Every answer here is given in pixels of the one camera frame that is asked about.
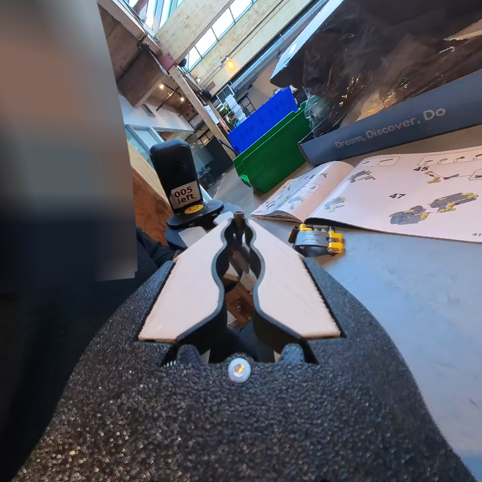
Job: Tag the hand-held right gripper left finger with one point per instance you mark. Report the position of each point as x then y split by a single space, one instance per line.
180 297

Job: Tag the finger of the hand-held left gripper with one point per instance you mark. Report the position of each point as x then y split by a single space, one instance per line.
203 231

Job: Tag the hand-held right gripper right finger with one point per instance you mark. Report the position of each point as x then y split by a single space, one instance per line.
293 293

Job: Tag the person's left forearm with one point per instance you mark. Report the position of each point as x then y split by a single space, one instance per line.
154 248

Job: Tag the wooden desk leg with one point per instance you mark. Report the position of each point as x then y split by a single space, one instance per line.
241 301

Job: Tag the grey yellow brick subassembly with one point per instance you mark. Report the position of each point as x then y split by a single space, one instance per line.
312 241

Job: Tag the blue plastic bin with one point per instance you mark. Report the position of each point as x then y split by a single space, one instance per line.
260 120

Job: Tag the green plastic bin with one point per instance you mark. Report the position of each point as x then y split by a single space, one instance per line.
275 158

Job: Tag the hanging ceiling lamp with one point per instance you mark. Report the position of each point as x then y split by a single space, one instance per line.
230 64

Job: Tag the white building instruction booklet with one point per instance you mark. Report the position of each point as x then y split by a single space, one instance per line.
376 211

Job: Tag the dark grey cardboard box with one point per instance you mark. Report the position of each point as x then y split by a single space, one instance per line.
395 131

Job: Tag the clear plastic bag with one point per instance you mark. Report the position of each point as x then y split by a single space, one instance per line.
376 56

